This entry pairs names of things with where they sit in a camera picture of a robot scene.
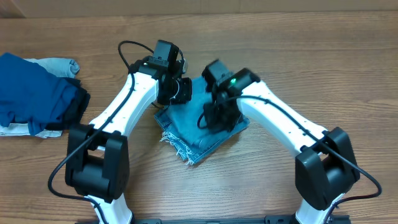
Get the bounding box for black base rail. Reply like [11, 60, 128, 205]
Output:
[133, 214, 352, 224]

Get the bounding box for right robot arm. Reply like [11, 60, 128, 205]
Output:
[197, 60, 359, 223]

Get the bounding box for light blue denim jeans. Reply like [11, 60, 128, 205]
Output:
[154, 77, 250, 166]

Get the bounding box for light grey folded garment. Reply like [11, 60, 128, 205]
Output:
[25, 57, 80, 78]

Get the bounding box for white garment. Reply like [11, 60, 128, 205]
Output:
[1, 123, 62, 139]

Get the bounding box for dark blue shirt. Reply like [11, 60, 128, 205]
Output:
[1, 53, 78, 135]

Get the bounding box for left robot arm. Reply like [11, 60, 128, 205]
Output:
[65, 40, 192, 223]

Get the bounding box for black garment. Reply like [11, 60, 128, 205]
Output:
[46, 77, 91, 131]

